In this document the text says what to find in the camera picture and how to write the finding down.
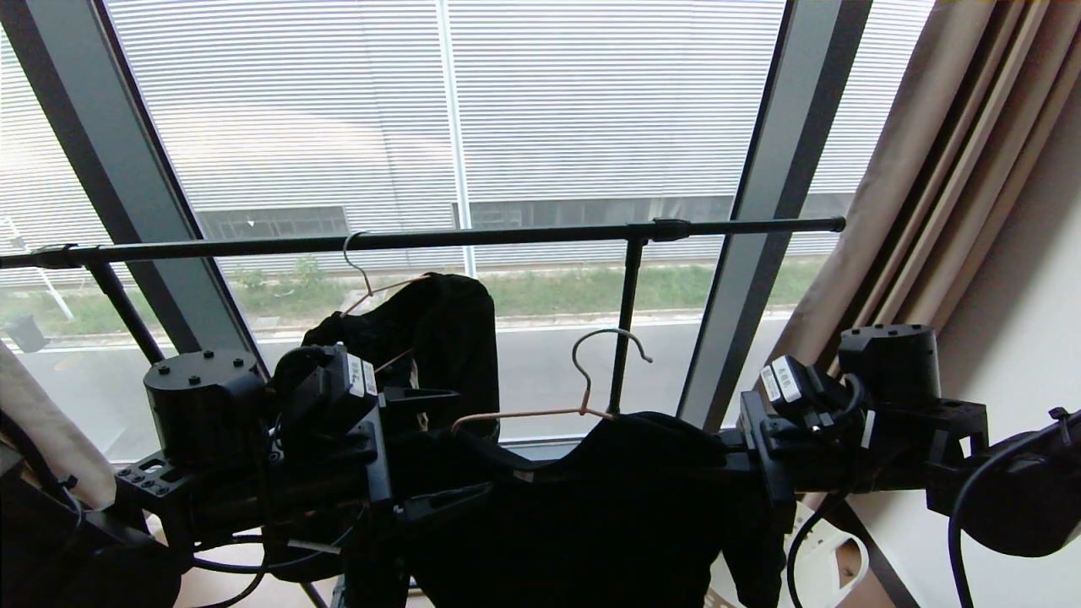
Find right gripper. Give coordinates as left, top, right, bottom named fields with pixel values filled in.
left=737, top=390, right=879, bottom=509

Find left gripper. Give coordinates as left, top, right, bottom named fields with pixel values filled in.
left=269, top=386, right=496, bottom=526

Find black drawstring shorts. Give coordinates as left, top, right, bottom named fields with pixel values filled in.
left=270, top=272, right=501, bottom=584

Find pink clothes hanger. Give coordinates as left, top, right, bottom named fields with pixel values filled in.
left=451, top=328, right=655, bottom=435
left=341, top=231, right=440, bottom=377

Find black garment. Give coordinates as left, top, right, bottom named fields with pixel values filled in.
left=342, top=410, right=799, bottom=608

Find white laundry basket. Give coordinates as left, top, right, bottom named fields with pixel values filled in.
left=705, top=502, right=872, bottom=608

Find black clothes rack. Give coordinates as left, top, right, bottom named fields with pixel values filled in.
left=0, top=216, right=847, bottom=608

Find brown curtain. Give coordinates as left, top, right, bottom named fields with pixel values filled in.
left=760, top=0, right=1081, bottom=398
left=0, top=342, right=119, bottom=512

